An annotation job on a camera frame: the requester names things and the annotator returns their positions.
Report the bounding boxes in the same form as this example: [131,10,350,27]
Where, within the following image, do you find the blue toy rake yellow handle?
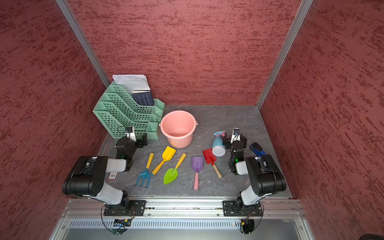
[135,153,154,188]

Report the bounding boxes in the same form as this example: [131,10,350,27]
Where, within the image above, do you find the purple toy shovel pink handle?
[191,156,204,191]

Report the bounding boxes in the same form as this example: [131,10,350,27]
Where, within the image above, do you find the dark blue book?
[132,90,155,106]

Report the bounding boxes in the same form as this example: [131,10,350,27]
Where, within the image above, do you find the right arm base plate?
[222,201,263,217]

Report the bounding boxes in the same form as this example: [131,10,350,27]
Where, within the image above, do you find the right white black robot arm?
[222,129,287,217]

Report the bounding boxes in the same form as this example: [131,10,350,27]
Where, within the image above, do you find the aluminium front rail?
[61,196,307,220]

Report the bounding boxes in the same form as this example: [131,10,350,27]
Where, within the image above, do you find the left aluminium corner post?
[55,0,110,88]

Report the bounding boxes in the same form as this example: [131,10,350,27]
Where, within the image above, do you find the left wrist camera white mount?
[125,127,137,142]

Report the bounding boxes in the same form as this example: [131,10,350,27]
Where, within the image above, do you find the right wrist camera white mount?
[231,128,241,143]

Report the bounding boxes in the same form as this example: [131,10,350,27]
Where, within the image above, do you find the aluminium corner post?
[55,0,110,88]
[256,0,313,110]

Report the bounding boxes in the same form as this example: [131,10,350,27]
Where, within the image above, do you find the green toy trowel yellow handle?
[163,153,187,185]

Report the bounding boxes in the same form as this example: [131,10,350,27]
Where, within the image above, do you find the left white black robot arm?
[62,132,148,217]

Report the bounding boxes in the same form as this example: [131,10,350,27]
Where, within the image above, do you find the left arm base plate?
[103,200,147,217]

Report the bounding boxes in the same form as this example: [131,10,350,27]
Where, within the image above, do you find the red toy shovel wooden handle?
[203,149,223,179]

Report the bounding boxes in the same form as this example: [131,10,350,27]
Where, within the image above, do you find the red white card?
[107,172,119,181]

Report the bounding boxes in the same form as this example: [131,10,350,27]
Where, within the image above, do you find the teal pink spray bottle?
[212,131,226,157]

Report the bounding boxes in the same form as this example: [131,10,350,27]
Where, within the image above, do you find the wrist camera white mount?
[125,127,137,142]
[231,128,241,143]

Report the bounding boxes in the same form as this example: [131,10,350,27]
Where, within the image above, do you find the green mesh file organizer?
[93,83,166,140]

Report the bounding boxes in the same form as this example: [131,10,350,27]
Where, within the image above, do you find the right aluminium corner post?
[256,0,313,110]

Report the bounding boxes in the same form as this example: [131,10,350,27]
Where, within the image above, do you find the yellow toy shovel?
[152,146,176,176]

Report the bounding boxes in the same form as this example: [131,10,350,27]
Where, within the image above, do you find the pink plastic bucket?
[159,111,198,149]

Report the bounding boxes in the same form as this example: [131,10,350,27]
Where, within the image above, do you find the white paper documents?
[112,75,151,94]

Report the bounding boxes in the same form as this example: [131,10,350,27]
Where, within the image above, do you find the blue black stapler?
[250,143,266,158]

